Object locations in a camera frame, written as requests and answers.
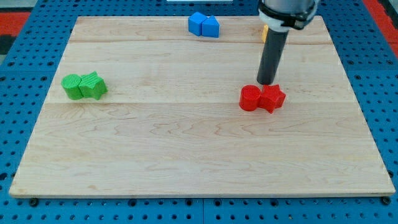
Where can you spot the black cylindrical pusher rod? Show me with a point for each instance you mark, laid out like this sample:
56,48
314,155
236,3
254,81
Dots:
271,55

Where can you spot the red star block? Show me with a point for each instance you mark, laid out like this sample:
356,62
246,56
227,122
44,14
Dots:
272,97

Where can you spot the red cylinder block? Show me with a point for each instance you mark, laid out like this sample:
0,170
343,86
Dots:
249,97

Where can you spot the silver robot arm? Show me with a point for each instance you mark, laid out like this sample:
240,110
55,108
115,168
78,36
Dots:
280,16

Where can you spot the green star block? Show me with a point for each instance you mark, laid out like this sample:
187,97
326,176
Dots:
92,86

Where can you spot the yellow block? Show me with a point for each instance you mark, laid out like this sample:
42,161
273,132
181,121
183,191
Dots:
265,33

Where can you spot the blue triangle block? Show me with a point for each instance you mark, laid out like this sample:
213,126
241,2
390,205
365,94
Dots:
210,27

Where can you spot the blue cube block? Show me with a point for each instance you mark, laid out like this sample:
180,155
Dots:
195,22

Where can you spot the wooden board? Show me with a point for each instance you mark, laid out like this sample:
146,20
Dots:
170,125

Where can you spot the green cylinder block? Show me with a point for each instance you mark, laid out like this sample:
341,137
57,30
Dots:
70,84

